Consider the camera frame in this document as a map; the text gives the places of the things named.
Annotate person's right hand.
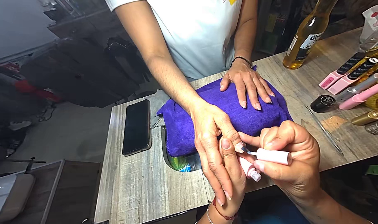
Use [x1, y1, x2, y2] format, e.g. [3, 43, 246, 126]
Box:
[238, 121, 321, 201]

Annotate person's left hand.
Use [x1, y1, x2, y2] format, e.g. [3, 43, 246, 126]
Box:
[214, 137, 255, 219]

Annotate pink nail polish bottle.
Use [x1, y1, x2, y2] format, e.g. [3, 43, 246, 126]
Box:
[238, 156, 262, 182]

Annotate pink nail polish brush cap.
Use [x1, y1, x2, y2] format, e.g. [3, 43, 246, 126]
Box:
[242, 146, 292, 166]

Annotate person's left forearm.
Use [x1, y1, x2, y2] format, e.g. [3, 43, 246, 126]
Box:
[196, 204, 238, 224]

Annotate person's right forearm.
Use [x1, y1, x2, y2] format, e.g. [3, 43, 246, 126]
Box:
[285, 188, 374, 224]

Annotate purple towel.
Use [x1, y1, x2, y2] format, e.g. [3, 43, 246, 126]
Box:
[157, 65, 293, 158]

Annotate person's legs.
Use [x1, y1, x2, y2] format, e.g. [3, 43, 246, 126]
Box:
[237, 191, 312, 224]

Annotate thin metal manicure tool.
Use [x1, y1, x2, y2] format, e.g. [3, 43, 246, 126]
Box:
[306, 106, 344, 156]

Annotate green and blue printed item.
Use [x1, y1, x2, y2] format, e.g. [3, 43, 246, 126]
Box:
[167, 152, 202, 173]

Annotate round black-capped bottle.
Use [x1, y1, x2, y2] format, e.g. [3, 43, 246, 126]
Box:
[310, 94, 340, 113]

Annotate pink bottle with black cap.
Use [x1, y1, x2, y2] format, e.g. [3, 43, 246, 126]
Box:
[327, 57, 378, 95]
[319, 52, 366, 90]

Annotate grey cloth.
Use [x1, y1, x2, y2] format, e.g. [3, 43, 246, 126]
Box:
[150, 90, 171, 129]

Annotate slim pink tube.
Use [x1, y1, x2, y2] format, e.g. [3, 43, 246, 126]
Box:
[338, 81, 378, 111]

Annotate silver grey tube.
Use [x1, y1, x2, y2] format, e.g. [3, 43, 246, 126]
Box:
[335, 73, 378, 103]

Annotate gold capped tube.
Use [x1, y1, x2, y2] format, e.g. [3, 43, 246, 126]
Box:
[351, 105, 378, 126]

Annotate black smartphone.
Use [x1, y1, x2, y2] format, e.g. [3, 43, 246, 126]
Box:
[122, 99, 152, 157]

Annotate glass bottle with yellow liquid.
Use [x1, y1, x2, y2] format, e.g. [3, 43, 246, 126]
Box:
[283, 0, 338, 70]

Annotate clear plastic container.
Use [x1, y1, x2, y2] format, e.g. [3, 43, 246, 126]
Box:
[358, 19, 378, 53]

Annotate dark wooden cabinet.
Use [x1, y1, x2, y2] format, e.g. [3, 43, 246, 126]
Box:
[8, 159, 102, 224]

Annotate dark covered sofa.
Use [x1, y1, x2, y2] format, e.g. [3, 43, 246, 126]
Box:
[19, 37, 153, 108]

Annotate red cloth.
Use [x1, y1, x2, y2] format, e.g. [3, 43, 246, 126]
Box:
[14, 79, 62, 103]

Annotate black cord bracelet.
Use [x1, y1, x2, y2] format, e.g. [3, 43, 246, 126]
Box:
[230, 56, 252, 69]

